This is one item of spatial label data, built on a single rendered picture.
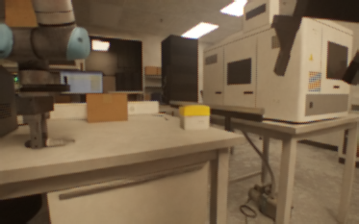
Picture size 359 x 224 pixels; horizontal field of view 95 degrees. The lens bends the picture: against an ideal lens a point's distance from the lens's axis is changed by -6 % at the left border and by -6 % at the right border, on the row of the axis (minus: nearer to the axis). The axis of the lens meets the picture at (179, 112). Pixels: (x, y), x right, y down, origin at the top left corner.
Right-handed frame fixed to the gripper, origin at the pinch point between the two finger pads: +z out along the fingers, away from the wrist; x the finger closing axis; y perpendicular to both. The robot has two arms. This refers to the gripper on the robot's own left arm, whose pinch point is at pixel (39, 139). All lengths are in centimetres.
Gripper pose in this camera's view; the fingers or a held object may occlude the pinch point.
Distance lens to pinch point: 67.0
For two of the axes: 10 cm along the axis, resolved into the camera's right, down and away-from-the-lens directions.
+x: 2.9, 1.0, -9.5
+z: 0.1, 9.9, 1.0
